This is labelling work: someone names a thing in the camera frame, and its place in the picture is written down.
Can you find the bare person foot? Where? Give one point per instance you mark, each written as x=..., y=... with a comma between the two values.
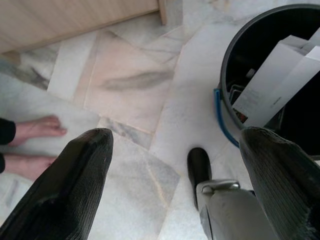
x=42, y=127
x=27, y=165

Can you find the plain white cardboard box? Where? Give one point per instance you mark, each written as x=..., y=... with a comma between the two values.
x=290, y=46

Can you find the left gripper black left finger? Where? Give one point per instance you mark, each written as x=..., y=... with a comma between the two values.
x=62, y=190

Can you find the black trouser leg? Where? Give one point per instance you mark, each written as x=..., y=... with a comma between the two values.
x=6, y=130

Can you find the light wooden cabinet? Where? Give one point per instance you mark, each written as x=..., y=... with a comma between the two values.
x=75, y=17

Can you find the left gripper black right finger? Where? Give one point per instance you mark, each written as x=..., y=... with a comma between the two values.
x=282, y=180

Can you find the dark grey rubbish bin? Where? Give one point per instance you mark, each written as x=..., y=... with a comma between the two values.
x=250, y=27

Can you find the black robot foot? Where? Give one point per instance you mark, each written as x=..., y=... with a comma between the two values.
x=198, y=167

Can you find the white printed cardboard box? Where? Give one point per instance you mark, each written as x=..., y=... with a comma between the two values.
x=275, y=92

